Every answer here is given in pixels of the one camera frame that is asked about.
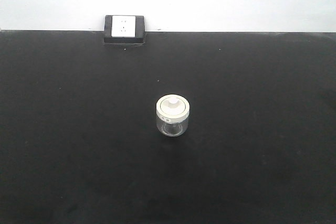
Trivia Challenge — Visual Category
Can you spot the glass jar with cream lid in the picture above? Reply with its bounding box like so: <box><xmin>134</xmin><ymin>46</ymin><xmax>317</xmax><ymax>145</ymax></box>
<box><xmin>156</xmin><ymin>94</ymin><xmax>190</xmax><ymax>137</ymax></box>

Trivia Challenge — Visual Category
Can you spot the desk power socket block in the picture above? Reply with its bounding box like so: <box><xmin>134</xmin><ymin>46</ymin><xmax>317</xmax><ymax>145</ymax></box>
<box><xmin>103</xmin><ymin>15</ymin><xmax>145</xmax><ymax>45</ymax></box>

